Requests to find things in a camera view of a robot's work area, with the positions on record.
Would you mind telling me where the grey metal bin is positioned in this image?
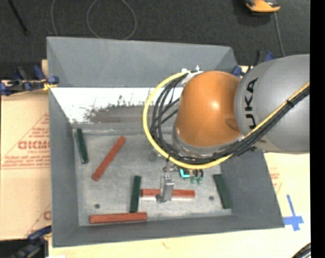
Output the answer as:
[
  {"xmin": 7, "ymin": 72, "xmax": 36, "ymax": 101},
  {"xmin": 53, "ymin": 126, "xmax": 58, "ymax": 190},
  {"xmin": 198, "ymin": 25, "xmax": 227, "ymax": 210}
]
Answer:
[{"xmin": 46, "ymin": 36, "xmax": 285, "ymax": 248}]

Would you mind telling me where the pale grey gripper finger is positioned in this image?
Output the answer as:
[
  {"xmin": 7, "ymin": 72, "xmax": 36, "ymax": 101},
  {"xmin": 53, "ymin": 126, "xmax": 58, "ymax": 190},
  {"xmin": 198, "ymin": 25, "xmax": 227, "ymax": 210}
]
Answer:
[
  {"xmin": 155, "ymin": 173, "xmax": 165, "ymax": 203},
  {"xmin": 163, "ymin": 174, "xmax": 176, "ymax": 202}
]

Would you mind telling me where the red-brown flat block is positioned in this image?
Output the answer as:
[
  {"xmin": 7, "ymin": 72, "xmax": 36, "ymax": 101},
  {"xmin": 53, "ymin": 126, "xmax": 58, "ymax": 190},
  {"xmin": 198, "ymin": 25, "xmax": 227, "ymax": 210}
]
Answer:
[
  {"xmin": 88, "ymin": 211, "xmax": 148, "ymax": 225},
  {"xmin": 91, "ymin": 135, "xmax": 127, "ymax": 182},
  {"xmin": 140, "ymin": 188, "xmax": 196, "ymax": 199}
]

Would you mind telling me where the dark green flat block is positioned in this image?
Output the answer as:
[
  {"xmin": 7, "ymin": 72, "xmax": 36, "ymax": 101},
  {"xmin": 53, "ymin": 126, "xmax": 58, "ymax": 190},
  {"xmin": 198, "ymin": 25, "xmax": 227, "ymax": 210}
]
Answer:
[
  {"xmin": 129, "ymin": 175, "xmax": 142, "ymax": 213},
  {"xmin": 74, "ymin": 127, "xmax": 89, "ymax": 164},
  {"xmin": 212, "ymin": 174, "xmax": 233, "ymax": 210}
]

